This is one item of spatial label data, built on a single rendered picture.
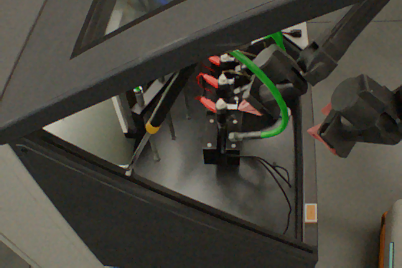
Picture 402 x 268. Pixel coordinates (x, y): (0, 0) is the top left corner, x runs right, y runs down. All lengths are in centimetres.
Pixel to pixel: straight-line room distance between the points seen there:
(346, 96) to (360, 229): 161
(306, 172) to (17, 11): 82
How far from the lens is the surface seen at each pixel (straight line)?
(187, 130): 144
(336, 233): 220
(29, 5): 91
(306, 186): 120
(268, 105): 105
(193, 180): 134
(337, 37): 98
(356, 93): 65
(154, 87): 120
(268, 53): 97
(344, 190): 231
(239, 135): 105
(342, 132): 76
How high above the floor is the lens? 200
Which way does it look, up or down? 53 degrees down
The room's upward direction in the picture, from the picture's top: 8 degrees counter-clockwise
